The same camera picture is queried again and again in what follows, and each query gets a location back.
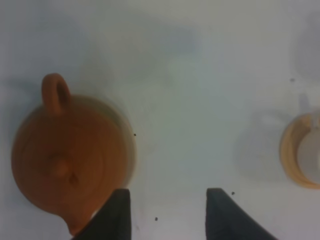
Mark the near white teacup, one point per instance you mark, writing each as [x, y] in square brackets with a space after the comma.
[308, 156]

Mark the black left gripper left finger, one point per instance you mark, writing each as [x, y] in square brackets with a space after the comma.
[112, 221]

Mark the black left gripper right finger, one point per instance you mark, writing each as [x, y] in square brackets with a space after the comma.
[225, 220]

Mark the near orange cup coaster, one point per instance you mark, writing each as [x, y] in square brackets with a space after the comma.
[289, 143]

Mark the brown clay teapot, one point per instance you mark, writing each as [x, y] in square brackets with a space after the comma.
[68, 156]

